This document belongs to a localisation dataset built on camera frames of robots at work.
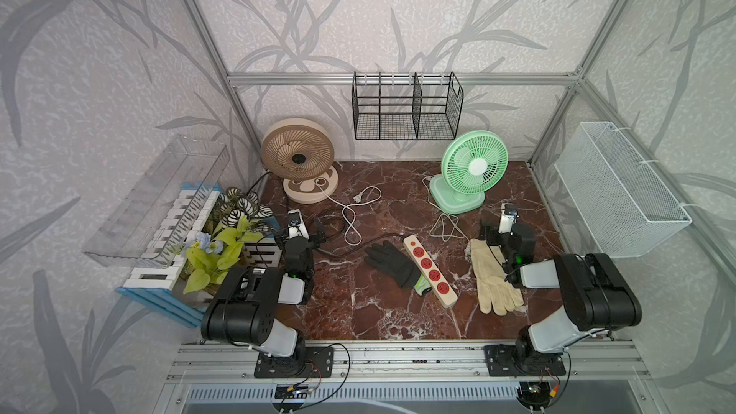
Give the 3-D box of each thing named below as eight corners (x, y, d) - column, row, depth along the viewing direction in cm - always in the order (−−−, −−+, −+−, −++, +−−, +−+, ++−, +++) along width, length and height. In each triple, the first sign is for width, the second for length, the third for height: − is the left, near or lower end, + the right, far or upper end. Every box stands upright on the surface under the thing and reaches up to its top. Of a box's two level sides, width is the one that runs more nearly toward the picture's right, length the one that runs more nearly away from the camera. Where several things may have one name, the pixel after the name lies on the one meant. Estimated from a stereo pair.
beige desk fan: (286, 203, 109) (258, 141, 85) (292, 181, 116) (268, 119, 92) (336, 203, 109) (322, 141, 85) (339, 182, 117) (327, 119, 92)
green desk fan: (439, 217, 104) (454, 158, 81) (431, 195, 111) (443, 135, 87) (490, 209, 107) (520, 149, 83) (479, 188, 114) (504, 127, 90)
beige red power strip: (445, 310, 84) (446, 307, 82) (400, 243, 98) (400, 239, 96) (460, 300, 86) (462, 296, 84) (414, 236, 100) (415, 231, 98)
